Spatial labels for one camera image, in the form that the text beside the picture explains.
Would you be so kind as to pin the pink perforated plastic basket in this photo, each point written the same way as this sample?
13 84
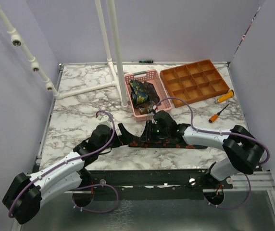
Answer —
152 77

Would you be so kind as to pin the small black green device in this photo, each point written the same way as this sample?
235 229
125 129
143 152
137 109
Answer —
146 61

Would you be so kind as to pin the brown compartment tray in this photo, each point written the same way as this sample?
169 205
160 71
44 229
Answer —
194 82

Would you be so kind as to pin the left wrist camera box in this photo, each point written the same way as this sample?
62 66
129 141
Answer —
104 120

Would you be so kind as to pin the black metal base rail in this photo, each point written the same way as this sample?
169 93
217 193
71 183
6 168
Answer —
146 185

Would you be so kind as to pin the orange handle screwdriver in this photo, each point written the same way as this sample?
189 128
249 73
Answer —
215 116

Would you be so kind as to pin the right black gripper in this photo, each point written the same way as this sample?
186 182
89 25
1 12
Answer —
148 134

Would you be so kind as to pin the black orange floral tie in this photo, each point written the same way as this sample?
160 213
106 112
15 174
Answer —
161 143

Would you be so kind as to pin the white pvc pipe frame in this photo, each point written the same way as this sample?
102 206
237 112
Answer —
67 49

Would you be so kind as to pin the dark orange patterned tie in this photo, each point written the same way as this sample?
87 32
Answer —
154 98

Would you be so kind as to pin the orange box cutter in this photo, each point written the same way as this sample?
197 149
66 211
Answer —
225 97

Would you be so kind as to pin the blue yellow floral tie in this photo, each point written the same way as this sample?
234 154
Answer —
138 93

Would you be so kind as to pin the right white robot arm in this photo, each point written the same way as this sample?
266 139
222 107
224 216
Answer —
242 149

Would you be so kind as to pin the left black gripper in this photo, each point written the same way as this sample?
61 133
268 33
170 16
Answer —
124 138

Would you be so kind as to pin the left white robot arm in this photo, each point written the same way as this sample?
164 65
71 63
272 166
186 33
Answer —
28 193

